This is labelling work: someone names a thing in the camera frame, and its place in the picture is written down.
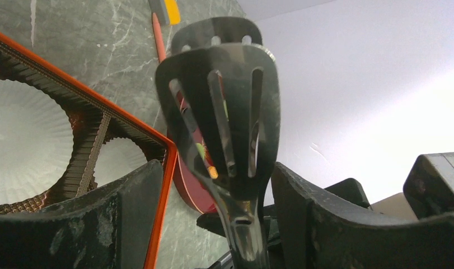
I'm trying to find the silver metal tongs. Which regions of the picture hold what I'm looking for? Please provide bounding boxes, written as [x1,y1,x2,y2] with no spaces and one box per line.
[155,16,280,268]

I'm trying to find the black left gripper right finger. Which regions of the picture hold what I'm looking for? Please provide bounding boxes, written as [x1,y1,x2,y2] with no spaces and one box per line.
[271,163,454,268]

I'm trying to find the orange cookie tin box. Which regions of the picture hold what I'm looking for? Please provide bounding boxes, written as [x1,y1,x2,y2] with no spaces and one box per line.
[0,33,177,268]

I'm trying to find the white paper cup front right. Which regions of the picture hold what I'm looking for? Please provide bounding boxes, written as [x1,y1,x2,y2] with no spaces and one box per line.
[93,138,147,188]

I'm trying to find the orange round cookie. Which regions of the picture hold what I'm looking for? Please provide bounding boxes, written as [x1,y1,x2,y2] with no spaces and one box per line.
[207,166,218,179]

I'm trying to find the red round plate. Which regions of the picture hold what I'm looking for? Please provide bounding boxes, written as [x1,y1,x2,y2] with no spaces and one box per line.
[166,89,220,215]

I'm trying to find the white paper cup back right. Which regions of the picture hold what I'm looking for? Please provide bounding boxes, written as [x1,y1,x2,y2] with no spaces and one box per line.
[0,80,74,205]

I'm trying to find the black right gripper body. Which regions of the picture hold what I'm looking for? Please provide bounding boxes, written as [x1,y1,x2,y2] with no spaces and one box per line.
[325,152,454,221]

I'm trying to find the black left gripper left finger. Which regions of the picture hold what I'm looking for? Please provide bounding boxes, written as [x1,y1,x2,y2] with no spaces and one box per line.
[0,160,163,268]

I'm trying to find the green round cookie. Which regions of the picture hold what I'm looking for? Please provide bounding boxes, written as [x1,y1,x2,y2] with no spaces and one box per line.
[196,143,205,160]

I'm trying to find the white paper cup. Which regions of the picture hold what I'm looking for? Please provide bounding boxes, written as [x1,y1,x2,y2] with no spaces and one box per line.
[93,138,147,188]
[0,80,74,205]

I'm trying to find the pink chopstick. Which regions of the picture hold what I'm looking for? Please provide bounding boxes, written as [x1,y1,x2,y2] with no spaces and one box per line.
[152,13,166,63]

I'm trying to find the yellow grey eraser block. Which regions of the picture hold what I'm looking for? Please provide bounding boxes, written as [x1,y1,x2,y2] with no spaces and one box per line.
[148,0,181,26]

